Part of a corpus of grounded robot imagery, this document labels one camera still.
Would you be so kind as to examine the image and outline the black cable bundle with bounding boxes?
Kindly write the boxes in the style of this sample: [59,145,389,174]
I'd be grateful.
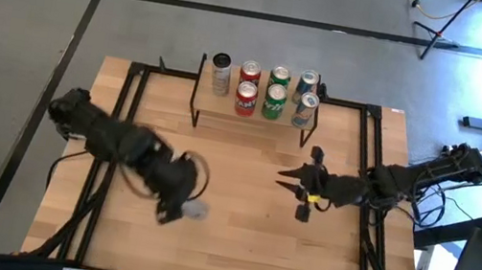
[365,172,455,236]

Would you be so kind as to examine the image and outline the yellow cable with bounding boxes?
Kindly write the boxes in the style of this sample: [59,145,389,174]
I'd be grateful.
[394,0,482,28]

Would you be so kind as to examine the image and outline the teal slim energy drink can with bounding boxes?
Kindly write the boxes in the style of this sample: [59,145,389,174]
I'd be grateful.
[289,89,322,131]
[290,67,322,108]

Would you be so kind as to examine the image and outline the black metal table frame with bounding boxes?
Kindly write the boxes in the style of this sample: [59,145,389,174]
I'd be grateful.
[18,46,457,270]

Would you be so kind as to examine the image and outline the red and blue soda can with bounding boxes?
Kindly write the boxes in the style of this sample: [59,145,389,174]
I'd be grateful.
[238,58,264,86]
[232,79,261,120]

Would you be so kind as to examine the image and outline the thin black cable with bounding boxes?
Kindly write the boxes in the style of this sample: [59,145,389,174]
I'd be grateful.
[44,145,90,196]

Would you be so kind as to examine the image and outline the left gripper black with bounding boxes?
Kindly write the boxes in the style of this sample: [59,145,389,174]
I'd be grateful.
[149,155,202,231]

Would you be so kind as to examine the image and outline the wooden shelf with black legs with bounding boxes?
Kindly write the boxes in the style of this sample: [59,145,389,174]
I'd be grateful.
[185,52,329,150]

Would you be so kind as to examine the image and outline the black tripod stand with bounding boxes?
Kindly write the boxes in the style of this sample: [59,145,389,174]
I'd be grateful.
[406,0,480,69]

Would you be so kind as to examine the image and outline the black cable loop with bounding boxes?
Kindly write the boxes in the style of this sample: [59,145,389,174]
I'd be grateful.
[175,148,216,201]

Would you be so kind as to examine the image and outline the tall silver beverage can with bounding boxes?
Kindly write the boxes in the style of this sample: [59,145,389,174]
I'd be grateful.
[180,196,212,223]
[206,50,237,100]

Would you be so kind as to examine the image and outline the green Sprite can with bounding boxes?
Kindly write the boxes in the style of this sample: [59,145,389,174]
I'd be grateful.
[267,63,293,90]
[260,82,289,124]

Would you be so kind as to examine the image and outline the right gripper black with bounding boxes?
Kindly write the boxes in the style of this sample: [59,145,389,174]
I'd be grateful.
[268,140,341,227]

